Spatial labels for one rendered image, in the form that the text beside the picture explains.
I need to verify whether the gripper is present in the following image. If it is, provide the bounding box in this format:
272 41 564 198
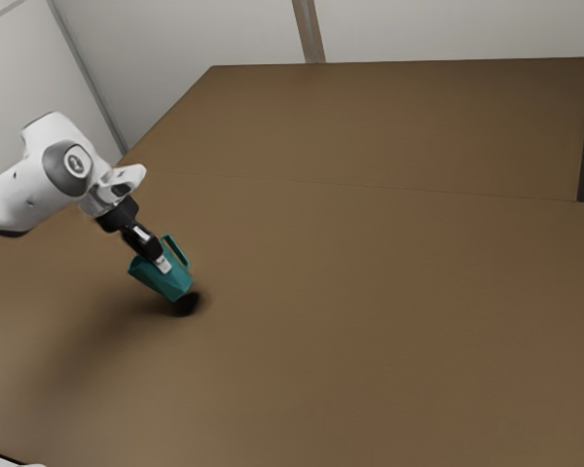
94 196 173 276

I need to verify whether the teal faceted mug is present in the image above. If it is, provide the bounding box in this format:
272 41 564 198
128 233 196 305

